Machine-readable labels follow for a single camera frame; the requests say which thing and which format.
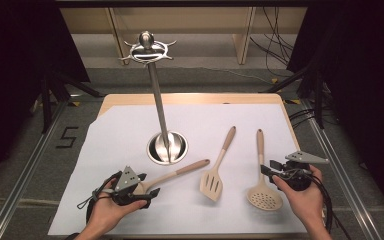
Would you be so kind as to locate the beige slotted spatula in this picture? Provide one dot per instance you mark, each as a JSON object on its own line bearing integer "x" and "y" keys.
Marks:
{"x": 211, "y": 183}

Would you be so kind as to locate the light wooden furniture frame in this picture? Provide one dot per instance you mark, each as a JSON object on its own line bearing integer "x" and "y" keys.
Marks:
{"x": 243, "y": 50}

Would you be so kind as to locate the person's left hand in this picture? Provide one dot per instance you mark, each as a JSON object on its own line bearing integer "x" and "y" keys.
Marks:
{"x": 106, "y": 213}

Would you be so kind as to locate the person's right hand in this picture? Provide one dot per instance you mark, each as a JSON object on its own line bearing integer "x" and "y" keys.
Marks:
{"x": 308, "y": 203}

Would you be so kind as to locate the metal utensil hanging rack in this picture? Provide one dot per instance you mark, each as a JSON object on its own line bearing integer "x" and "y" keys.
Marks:
{"x": 157, "y": 93}

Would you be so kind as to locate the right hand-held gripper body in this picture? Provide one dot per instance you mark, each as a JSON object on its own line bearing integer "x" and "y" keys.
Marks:
{"x": 296, "y": 175}

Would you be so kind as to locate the beige perforated skimmer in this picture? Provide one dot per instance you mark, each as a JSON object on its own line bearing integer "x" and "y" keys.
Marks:
{"x": 264, "y": 199}

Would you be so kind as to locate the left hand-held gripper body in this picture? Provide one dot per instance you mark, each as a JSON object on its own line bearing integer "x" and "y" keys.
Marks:
{"x": 126, "y": 180}

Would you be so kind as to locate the black tripod stand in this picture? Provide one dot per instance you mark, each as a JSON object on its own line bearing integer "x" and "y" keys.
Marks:
{"x": 319, "y": 106}
{"x": 46, "y": 106}

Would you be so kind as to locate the black curtain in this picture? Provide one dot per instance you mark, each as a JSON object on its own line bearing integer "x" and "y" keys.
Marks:
{"x": 366, "y": 83}
{"x": 16, "y": 73}

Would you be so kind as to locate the aluminium floor rail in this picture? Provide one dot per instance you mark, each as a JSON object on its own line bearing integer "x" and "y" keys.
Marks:
{"x": 26, "y": 173}
{"x": 341, "y": 173}

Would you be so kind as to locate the yellow black tape piece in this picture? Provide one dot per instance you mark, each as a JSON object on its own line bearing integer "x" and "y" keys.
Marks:
{"x": 274, "y": 80}
{"x": 292, "y": 101}
{"x": 75, "y": 104}

